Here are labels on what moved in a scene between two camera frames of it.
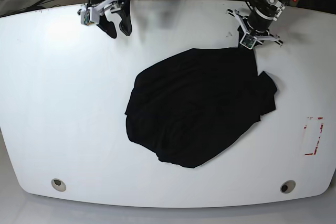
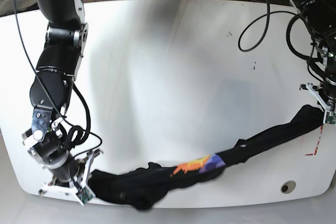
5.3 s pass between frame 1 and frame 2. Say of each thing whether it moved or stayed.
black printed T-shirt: moved
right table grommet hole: stayed
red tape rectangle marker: stayed
